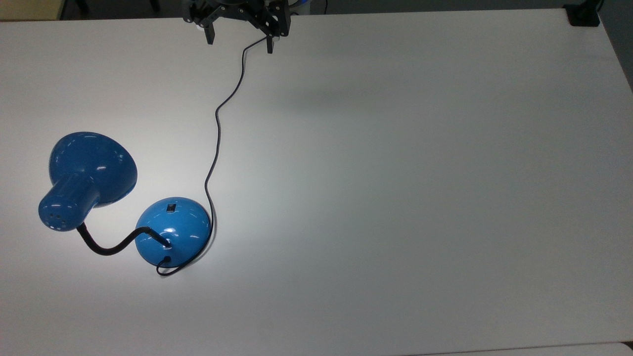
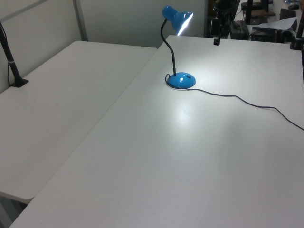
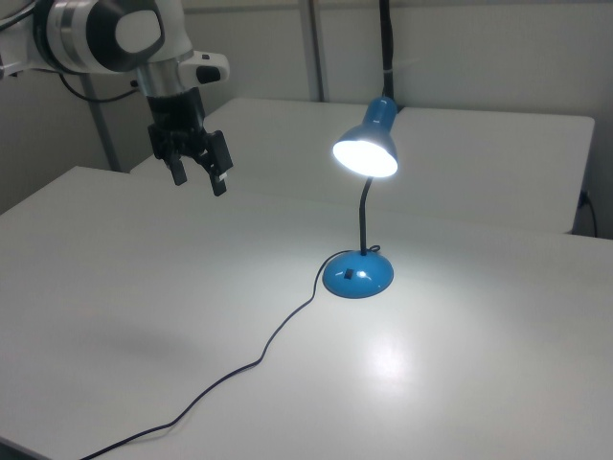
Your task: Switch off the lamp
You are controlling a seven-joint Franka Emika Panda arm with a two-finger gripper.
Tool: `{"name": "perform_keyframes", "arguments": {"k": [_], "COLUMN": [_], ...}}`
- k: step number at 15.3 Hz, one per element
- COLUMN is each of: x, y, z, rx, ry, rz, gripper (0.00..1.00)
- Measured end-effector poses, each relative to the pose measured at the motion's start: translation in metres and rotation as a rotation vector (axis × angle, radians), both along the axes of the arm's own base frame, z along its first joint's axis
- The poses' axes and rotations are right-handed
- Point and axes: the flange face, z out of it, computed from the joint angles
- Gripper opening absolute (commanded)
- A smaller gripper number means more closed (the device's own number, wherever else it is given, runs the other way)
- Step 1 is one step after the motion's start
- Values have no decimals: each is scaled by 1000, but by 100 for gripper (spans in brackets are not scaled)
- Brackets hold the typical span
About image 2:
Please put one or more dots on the black electronics box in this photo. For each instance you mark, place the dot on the black electronics box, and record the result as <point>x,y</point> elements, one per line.
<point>266,34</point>

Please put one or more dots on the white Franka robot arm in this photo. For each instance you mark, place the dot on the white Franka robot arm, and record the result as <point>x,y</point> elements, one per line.
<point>224,9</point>

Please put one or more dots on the blue gooseneck desk lamp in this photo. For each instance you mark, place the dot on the blue gooseneck desk lamp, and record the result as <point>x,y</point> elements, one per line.
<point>181,81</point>

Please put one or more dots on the white paper sheet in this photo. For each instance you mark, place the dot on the white paper sheet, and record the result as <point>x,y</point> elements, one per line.
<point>278,23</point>

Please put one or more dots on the black table clamp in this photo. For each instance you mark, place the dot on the black table clamp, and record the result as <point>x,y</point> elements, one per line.
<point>299,28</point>

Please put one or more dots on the black equipment case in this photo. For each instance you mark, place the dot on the black equipment case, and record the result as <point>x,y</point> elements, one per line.
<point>238,29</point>

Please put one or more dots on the black camera stand, taped pole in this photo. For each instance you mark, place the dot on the black camera stand, taped pole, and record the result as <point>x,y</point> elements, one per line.
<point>12,64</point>

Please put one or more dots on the grey metal partition post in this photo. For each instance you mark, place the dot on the grey metal partition post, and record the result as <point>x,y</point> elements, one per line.
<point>82,21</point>

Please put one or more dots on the white side table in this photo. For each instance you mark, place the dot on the white side table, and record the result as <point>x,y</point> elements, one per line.
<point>59,107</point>

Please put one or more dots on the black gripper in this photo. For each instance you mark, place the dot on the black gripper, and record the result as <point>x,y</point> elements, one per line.
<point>215,28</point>

